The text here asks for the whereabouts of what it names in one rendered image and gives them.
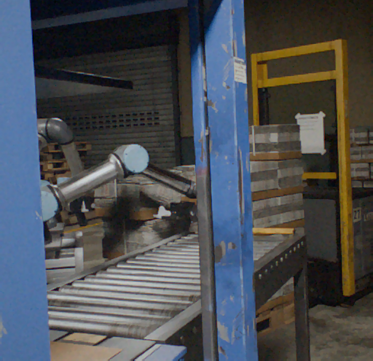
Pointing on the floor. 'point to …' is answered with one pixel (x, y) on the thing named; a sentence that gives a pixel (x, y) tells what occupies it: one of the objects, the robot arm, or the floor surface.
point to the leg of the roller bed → (301, 315)
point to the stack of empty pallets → (59, 162)
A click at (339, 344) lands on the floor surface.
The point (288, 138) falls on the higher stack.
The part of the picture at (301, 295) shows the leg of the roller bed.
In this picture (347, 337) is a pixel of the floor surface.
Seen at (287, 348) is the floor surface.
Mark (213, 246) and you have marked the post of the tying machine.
